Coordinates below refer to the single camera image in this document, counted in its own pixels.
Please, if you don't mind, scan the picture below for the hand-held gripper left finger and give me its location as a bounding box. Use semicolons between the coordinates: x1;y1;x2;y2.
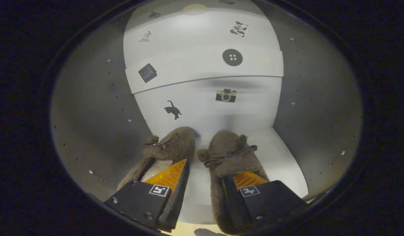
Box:
104;159;191;231

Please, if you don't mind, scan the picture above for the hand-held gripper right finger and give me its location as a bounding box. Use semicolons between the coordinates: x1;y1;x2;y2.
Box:
222;171;309;231

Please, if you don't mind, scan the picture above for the brown fuzzy shoe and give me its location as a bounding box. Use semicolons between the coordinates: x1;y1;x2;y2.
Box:
197;130;271;236
116;127;196;191

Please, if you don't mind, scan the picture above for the grey shoe cabinet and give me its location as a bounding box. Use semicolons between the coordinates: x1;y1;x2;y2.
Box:
50;0;363;226

